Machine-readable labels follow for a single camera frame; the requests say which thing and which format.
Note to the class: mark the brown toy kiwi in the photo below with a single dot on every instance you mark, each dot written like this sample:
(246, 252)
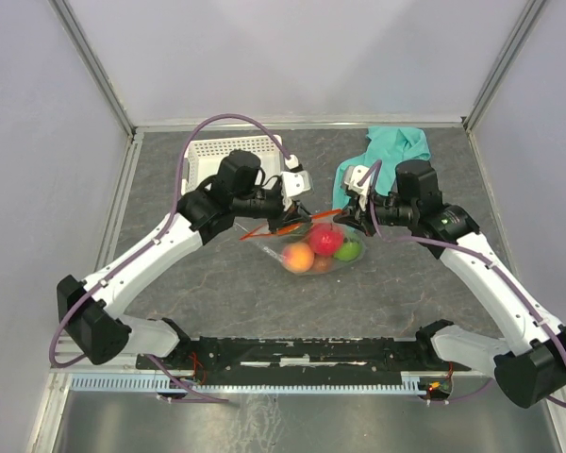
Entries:
(322, 264)

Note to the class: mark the teal cloth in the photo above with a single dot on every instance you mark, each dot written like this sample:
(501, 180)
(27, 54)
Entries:
(392, 145)

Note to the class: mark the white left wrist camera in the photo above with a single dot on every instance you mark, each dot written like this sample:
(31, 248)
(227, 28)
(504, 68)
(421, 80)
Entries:
(294, 183)

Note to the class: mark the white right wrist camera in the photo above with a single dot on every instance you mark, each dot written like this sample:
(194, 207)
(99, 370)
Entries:
(356, 180)

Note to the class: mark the toy peach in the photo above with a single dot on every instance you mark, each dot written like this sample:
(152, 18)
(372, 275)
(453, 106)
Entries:
(297, 258)

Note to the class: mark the clear zip top bag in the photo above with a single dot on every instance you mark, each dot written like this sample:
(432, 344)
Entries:
(273, 242)

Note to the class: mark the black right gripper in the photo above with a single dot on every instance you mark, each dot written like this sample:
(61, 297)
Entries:
(352, 220)

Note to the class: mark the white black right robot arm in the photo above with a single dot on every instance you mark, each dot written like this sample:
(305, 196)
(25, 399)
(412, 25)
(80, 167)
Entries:
(529, 362)

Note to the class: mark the green toy watermelon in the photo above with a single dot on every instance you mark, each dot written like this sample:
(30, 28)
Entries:
(349, 250)

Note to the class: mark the white perforated plastic basket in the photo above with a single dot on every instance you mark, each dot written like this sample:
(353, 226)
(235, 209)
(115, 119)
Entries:
(203, 158)

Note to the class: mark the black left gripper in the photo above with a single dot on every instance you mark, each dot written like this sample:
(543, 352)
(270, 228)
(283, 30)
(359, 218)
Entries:
(297, 214)

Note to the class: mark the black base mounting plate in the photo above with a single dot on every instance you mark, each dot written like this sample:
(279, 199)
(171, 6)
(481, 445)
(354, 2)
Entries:
(302, 362)

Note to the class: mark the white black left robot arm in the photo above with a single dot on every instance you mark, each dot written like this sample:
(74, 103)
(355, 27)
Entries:
(92, 310)

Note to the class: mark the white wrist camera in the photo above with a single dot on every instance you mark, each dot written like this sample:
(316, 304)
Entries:
(356, 180)
(294, 183)

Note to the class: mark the red toy apple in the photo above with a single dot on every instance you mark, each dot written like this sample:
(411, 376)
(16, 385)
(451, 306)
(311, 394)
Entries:
(325, 239)

